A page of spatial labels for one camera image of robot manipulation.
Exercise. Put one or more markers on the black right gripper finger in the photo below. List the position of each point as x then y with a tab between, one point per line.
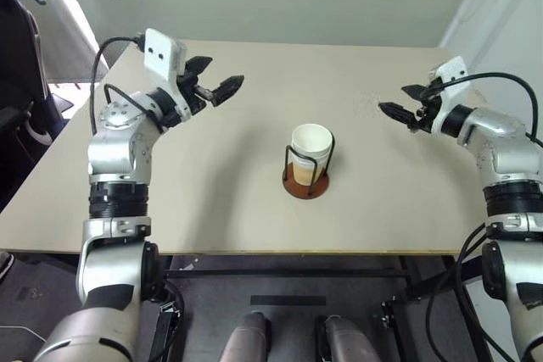
413	90
394	111

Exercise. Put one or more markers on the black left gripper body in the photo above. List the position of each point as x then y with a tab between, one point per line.
191	90

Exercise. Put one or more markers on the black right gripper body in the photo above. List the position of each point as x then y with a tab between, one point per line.
424	118

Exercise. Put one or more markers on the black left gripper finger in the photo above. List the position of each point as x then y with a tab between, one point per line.
198	64
227	87

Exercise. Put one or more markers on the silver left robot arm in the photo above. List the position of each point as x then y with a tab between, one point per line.
114	141

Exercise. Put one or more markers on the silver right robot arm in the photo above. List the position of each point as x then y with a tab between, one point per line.
500	124

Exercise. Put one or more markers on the black office chair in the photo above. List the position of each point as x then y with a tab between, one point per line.
17	61

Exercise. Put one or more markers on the black tape strip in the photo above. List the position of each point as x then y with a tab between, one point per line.
288	300

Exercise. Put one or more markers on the dark grey rounded shape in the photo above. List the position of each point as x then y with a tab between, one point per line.
348	341
248	336

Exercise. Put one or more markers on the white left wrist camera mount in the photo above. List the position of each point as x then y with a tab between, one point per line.
159	52

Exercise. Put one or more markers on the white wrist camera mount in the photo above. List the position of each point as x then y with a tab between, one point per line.
454	69
159	52

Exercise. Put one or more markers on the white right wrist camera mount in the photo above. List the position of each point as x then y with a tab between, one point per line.
454	69

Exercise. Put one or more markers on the black metal table frame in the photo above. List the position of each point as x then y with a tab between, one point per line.
275	272

